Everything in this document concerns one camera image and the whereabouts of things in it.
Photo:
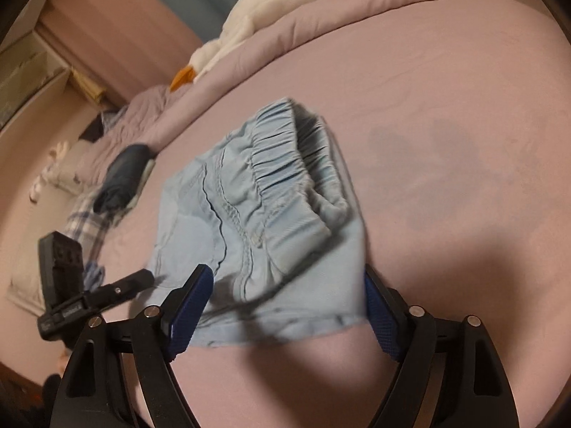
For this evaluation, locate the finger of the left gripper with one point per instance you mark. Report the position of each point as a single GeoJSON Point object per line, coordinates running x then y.
{"type": "Point", "coordinates": [113, 294]}

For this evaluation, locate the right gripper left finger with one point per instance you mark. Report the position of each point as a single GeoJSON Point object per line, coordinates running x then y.
{"type": "Point", "coordinates": [93, 391]}

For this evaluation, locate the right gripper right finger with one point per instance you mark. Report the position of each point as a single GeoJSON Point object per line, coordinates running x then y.
{"type": "Point", "coordinates": [474, 390]}

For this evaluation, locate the light blue denim pants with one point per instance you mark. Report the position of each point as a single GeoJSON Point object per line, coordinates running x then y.
{"type": "Point", "coordinates": [271, 211]}

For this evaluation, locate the blue frayed denim garment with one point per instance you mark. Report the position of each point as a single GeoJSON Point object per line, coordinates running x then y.
{"type": "Point", "coordinates": [93, 276]}

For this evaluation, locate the plaid pillow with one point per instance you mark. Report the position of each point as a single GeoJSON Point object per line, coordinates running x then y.
{"type": "Point", "coordinates": [87, 227]}

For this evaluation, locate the cream pillow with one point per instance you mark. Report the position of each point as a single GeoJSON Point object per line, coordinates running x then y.
{"type": "Point", "coordinates": [64, 171]}

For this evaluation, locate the dark blue folded jeans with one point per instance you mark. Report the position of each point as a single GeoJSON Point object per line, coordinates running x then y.
{"type": "Point", "coordinates": [123, 177]}

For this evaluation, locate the pink quilt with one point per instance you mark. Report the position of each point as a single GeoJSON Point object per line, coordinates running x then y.
{"type": "Point", "coordinates": [157, 116]}

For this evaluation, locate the wooden shelf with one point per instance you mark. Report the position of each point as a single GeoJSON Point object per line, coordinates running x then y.
{"type": "Point", "coordinates": [31, 70]}

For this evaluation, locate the pink bed sheet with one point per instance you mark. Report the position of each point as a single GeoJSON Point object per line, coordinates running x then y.
{"type": "Point", "coordinates": [453, 117]}

